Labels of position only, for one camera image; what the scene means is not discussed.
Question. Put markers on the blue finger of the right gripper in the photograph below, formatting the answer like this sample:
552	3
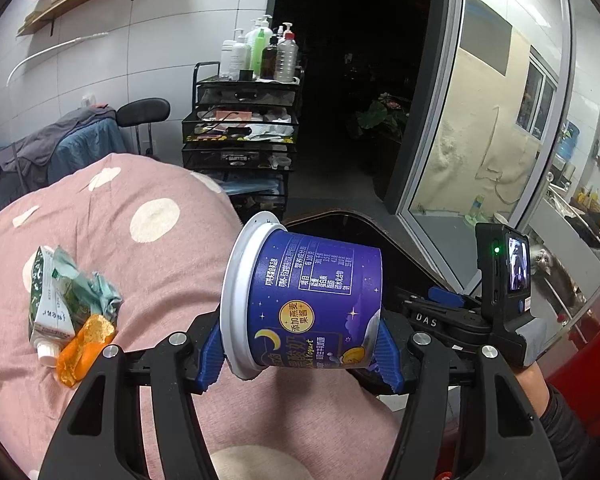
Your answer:
445	298

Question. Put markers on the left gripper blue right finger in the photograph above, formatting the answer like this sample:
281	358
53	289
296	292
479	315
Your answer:
387	358

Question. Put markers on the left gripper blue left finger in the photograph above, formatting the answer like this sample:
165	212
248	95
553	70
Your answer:
211	360

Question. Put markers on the teal wrapper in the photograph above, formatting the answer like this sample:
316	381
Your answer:
84	295

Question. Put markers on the orange peel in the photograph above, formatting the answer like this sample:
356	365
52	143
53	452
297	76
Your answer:
78	356

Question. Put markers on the black sleeved right forearm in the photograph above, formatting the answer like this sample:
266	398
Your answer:
576	452

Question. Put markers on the black trash bin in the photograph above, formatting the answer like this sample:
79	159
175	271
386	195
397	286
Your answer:
399	270

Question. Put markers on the person's right hand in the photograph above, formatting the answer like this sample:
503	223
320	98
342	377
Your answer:
535	387

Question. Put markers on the white green tube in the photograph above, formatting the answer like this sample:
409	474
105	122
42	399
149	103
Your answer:
50	324

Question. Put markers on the potted plant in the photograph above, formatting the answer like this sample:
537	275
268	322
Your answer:
387	111

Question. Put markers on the black drawer cart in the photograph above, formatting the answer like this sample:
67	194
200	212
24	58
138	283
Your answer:
242	134

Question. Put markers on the massage bed with grey cover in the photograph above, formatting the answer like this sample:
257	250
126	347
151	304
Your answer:
51	153

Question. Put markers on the clear bottle red cap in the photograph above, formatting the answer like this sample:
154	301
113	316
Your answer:
287	52

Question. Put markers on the dark brown bottle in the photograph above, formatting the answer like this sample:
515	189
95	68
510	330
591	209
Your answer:
269	60

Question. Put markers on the white pump bottle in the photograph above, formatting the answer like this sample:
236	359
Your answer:
239	55

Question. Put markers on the green lotion bottle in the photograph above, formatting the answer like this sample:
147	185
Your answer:
259	44

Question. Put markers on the white floor lamp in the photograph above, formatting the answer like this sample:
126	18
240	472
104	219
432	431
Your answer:
50	51

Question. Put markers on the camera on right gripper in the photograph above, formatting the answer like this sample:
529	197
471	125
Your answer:
504	263

